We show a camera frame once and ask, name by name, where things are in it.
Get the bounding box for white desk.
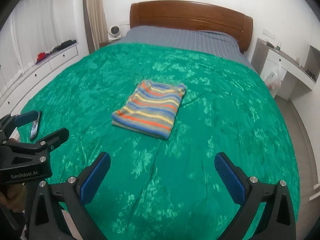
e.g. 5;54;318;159
251;37;320;101

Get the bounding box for grey striped bed sheet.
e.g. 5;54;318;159
116;26;255;70

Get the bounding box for striped knit sweater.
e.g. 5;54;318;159
111;79;188;140

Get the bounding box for brown nightstand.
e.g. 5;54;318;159
99;39;121;49

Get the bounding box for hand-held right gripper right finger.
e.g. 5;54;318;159
214;151;297;240

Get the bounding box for white sheer curtain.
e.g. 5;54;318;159
0;0;78;98

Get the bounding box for green velvet blanket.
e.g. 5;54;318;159
19;42;300;240

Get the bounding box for wooden bed headboard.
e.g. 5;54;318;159
129;0;253;54

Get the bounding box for beige curtain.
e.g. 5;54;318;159
84;0;108;54

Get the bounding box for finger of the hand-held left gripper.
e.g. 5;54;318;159
32;127;70;153
0;110;41;140

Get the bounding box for black cloth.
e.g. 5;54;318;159
49;39;77;55

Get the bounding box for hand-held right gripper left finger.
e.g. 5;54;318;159
29;152;111;240

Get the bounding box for white plastic bag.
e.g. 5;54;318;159
264;61;284;91

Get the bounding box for smartphone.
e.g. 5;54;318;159
29;110;42;141

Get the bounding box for person's left hand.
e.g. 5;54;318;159
0;182;27;209

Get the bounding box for small white fan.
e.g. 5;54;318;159
108;25;122;40

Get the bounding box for white drawer cabinet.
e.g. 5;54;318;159
0;42;80;120

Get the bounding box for red cloth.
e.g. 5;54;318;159
36;52;51;64

